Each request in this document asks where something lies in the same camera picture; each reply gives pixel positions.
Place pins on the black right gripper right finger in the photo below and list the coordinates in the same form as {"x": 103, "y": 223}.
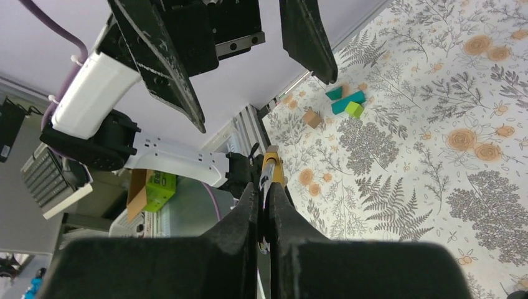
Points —
{"x": 306, "y": 264}

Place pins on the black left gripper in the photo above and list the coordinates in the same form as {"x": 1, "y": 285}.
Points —
{"x": 170, "y": 41}

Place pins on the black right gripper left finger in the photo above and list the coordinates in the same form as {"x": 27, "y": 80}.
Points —
{"x": 220, "y": 263}

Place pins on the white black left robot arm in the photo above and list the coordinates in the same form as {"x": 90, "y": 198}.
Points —
{"x": 85, "y": 126}

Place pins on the black keys bunch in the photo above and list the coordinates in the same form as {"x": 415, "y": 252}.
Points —
{"x": 272, "y": 171}

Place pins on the wooden cube block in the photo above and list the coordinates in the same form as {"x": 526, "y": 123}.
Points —
{"x": 312, "y": 119}

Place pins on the cardboard box green label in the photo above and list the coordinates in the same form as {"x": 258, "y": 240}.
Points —
{"x": 149, "y": 190}

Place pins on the teal small block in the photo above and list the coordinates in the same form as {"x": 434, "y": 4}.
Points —
{"x": 335, "y": 94}

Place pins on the teal long block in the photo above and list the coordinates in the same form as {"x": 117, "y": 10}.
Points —
{"x": 339, "y": 106}

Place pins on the floral patterned mat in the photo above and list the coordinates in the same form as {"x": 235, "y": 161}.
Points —
{"x": 440, "y": 151}

